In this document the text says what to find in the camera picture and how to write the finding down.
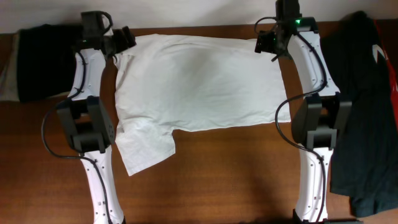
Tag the white t-shirt with robot print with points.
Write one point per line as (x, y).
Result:
(190, 83)

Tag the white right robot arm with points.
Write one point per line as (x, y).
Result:
(322, 114)

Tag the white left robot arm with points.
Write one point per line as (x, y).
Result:
(86, 123)

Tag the black garment pile on right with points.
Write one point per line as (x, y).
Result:
(364, 163)

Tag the folded black clothes stack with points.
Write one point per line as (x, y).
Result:
(42, 63)

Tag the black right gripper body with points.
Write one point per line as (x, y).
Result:
(270, 39)

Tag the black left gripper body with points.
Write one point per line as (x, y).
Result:
(115, 38)

